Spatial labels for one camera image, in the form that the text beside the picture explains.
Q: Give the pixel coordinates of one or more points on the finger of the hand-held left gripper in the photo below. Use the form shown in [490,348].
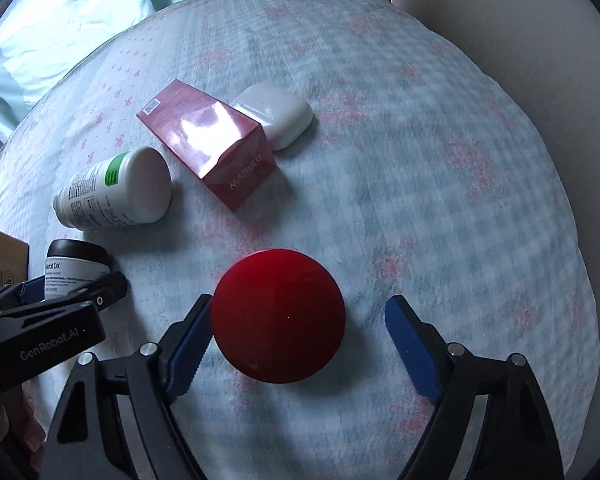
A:
[32,288]
[105,290]

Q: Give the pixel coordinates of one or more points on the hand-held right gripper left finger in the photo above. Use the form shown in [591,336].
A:
[190,347]

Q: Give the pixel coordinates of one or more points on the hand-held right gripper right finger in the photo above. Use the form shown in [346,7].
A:
[412,352]

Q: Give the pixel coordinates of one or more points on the white jar with black lid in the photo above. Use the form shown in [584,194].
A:
[75,256]

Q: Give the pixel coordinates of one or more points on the red round box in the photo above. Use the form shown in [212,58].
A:
[280,310]

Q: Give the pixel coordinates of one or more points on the person's left hand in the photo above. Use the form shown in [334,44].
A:
[22,422]

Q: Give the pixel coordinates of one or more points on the brown cardboard box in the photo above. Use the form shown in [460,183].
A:
[2,255]

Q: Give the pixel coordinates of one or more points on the white bottle with green label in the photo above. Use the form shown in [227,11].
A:
[130,185]

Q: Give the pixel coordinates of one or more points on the checked floral blanket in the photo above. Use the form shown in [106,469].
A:
[405,210]

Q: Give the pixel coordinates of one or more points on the pink glossy carton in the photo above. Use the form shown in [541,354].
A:
[200,130]

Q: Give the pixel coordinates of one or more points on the white rounded case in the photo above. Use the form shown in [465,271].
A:
[280,110]

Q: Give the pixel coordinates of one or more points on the light blue bed sheet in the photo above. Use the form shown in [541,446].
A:
[55,20]

